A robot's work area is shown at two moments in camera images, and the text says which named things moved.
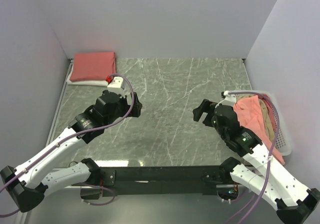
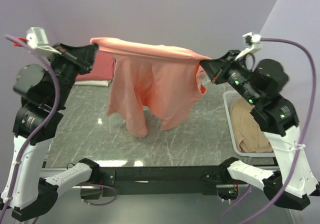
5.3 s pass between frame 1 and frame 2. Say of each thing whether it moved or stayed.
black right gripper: moved
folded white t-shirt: stayed
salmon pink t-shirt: moved
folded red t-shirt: stayed
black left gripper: moved
